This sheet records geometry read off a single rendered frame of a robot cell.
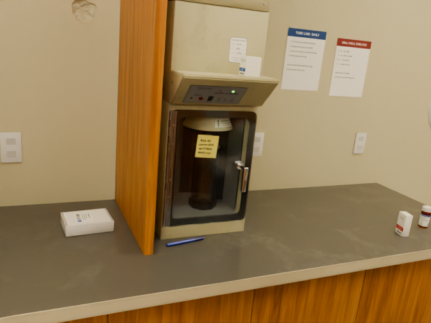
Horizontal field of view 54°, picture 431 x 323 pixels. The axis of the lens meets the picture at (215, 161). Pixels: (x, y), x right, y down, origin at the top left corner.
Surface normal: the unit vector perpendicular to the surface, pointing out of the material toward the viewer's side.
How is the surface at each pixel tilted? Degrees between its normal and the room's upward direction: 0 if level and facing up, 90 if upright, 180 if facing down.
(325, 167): 90
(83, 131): 90
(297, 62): 90
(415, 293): 90
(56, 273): 0
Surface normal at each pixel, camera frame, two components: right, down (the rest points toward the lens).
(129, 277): 0.09, -0.96
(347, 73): 0.40, 0.29
